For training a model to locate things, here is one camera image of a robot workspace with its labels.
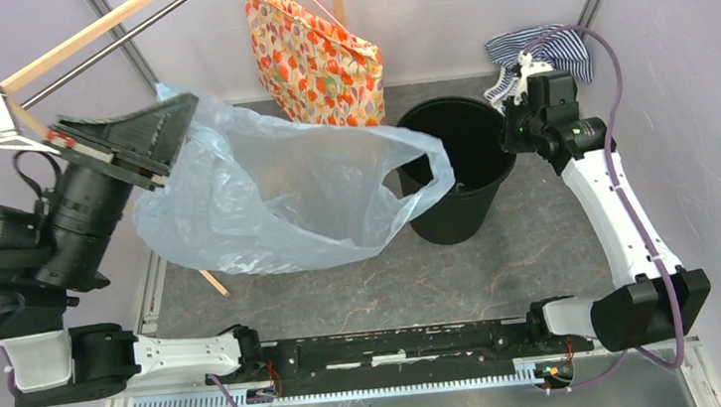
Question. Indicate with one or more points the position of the blue striped cloth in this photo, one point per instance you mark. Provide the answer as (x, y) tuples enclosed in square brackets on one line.
[(564, 50)]

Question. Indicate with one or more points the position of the wooden clothes rack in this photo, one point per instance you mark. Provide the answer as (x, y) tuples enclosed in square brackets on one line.
[(109, 23)]

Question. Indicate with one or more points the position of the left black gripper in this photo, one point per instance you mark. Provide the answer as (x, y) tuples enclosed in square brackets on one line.
[(153, 139)]

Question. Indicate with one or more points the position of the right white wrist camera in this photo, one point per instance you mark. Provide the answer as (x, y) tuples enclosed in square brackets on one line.
[(528, 67)]

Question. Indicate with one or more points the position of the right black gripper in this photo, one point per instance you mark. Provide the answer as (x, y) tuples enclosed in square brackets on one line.
[(508, 141)]

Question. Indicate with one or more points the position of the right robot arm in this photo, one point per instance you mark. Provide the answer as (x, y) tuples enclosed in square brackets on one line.
[(655, 297)]

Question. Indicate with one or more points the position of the floral orange cloth bag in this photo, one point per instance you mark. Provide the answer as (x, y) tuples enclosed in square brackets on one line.
[(316, 71)]

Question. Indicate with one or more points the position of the black plastic trash bin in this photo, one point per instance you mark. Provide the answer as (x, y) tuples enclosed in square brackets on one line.
[(468, 129)]

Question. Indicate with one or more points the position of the light blue plastic bag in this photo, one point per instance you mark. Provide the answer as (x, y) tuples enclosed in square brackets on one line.
[(257, 194)]

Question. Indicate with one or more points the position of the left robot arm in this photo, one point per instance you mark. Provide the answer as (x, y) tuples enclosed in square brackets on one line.
[(51, 255)]

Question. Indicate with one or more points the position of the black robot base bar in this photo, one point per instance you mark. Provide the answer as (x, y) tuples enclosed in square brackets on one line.
[(409, 356)]

